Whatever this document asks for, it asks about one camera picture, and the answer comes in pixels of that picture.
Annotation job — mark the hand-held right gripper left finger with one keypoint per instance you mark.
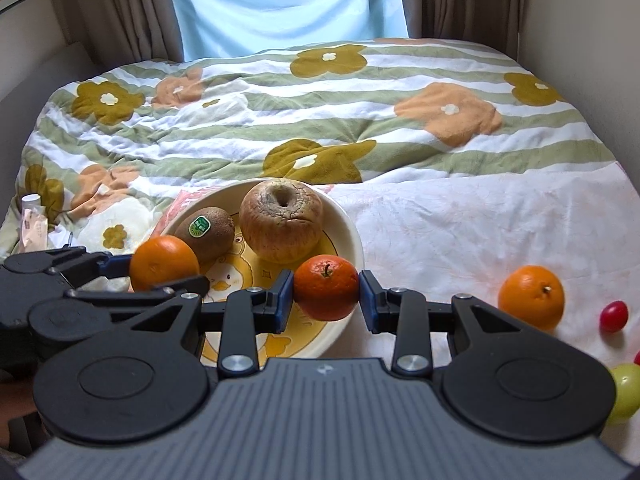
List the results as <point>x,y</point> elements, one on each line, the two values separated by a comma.
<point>283,295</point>

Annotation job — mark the wrinkled apple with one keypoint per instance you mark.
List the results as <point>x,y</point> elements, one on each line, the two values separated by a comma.
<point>280,230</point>

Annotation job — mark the cream cartoon print bowl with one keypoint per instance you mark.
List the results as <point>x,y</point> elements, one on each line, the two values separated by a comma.
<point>345,240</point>

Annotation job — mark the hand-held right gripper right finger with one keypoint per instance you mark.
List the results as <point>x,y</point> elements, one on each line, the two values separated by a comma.
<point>368,300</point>

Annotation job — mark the green apple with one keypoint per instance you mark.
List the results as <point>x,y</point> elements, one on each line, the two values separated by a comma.
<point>627,392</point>

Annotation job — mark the light blue cloth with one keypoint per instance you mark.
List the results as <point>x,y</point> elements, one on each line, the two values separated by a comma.
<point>285,5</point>

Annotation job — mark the orange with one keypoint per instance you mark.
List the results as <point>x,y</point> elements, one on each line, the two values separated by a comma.
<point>530,297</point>
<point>162,262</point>

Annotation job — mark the brown curtain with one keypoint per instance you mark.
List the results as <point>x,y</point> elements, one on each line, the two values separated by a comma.
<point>460,0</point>
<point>115,5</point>

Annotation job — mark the small mandarin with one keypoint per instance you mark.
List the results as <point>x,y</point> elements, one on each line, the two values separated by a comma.
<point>325,287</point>

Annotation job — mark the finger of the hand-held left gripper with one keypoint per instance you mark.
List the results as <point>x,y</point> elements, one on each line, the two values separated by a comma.
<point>185,287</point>
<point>117,266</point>

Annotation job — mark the floral striped blanket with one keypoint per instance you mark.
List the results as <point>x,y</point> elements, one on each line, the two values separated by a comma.
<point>350,110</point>

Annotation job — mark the white bed sheet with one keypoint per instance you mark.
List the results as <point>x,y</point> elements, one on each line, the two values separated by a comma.
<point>450,235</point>

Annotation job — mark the brown kiwi with sticker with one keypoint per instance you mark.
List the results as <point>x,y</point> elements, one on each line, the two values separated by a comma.
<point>215,235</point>

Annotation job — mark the grey headboard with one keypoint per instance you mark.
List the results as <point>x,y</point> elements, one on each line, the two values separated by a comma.
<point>45,75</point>

